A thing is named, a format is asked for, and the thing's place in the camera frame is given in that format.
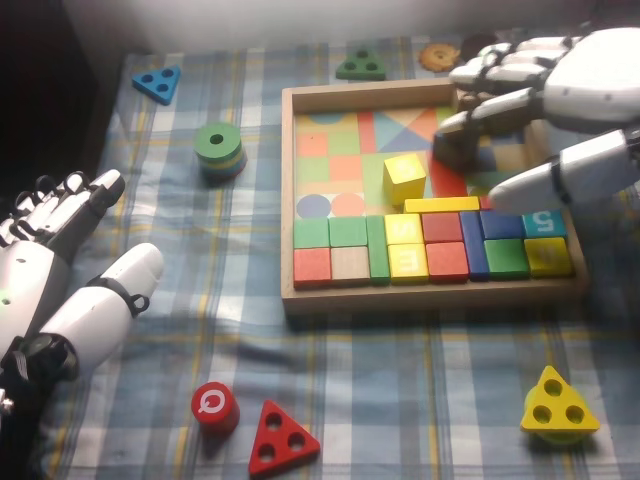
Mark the dark blue cube block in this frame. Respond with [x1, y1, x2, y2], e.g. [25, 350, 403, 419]
[432, 132, 497, 174]

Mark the red triangle with holes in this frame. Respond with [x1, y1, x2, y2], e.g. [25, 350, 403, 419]
[248, 398, 321, 477]

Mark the yellow cube block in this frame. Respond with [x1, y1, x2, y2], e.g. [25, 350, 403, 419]
[382, 153, 428, 206]

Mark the blue wooden ring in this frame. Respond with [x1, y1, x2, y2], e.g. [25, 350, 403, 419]
[199, 158, 248, 178]

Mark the light brown wooden block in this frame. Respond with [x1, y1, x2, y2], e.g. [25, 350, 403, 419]
[452, 85, 501, 117]

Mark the red cylinder with Q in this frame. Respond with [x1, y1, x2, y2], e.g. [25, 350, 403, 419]
[190, 382, 241, 436]

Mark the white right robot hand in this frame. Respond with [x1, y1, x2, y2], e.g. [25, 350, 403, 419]
[432, 27, 640, 216]

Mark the tan flower biscuit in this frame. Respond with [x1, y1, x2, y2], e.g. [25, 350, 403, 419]
[418, 43, 461, 74]

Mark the green wooden ring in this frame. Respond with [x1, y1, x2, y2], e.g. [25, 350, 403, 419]
[193, 122, 243, 165]

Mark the yellow triangle with holes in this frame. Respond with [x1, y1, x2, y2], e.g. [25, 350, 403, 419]
[519, 364, 601, 435]

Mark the green triangle with holes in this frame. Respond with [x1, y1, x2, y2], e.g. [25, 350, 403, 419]
[334, 47, 388, 81]

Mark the blue triangle with holes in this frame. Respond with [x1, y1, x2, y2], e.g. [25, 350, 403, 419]
[131, 64, 182, 107]

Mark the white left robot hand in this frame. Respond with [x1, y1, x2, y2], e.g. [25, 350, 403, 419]
[0, 169, 165, 374]

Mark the dark chocolate round biscuit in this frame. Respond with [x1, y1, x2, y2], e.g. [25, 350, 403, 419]
[459, 32, 497, 57]

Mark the wooden tray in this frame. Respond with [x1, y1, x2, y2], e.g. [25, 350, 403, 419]
[280, 77, 590, 315]

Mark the blue plaid cloth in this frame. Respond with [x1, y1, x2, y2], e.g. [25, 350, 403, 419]
[37, 29, 640, 480]

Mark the yellow wooden ring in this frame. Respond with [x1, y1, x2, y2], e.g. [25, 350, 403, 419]
[198, 152, 245, 172]

